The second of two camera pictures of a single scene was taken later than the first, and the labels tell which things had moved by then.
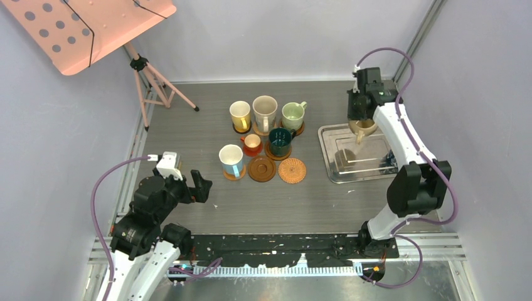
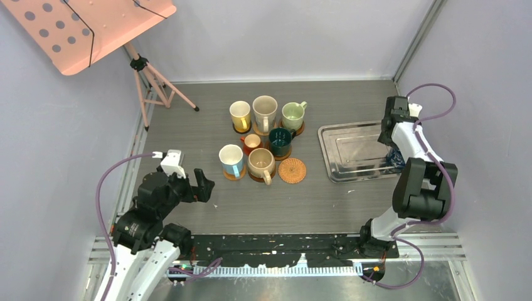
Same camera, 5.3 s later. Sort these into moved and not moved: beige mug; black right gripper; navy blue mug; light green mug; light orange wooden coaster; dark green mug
Moved: black right gripper; beige mug
Not moved: dark green mug; light orange wooden coaster; navy blue mug; light green mug
